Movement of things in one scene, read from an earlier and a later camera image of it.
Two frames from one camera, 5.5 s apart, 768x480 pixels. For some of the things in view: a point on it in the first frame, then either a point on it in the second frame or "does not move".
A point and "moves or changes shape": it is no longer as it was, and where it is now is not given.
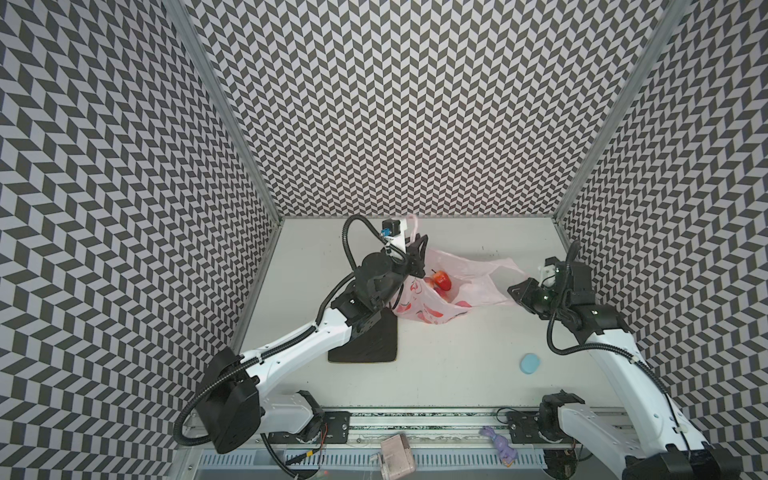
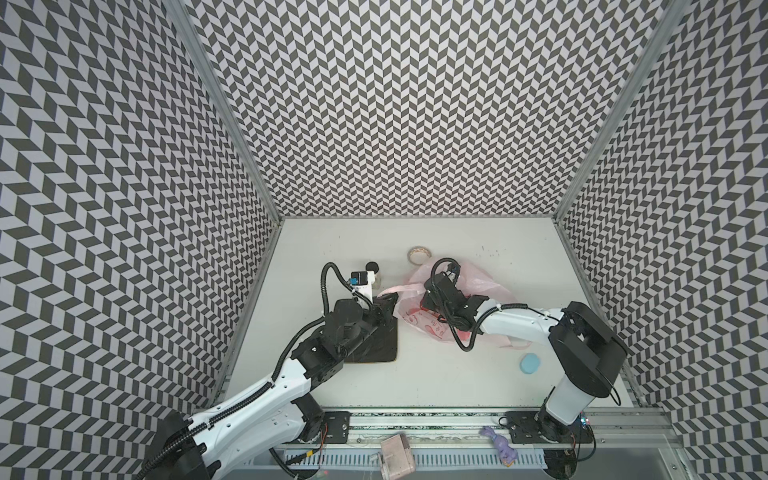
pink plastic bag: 475,282 moves or changes shape
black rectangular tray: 377,344 does not move
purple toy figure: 507,454 does not move
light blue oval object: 529,363 does not move
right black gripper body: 534,289 to 437,294
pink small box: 395,458 does not move
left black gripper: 414,257 to 386,308
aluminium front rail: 433,428 does not move
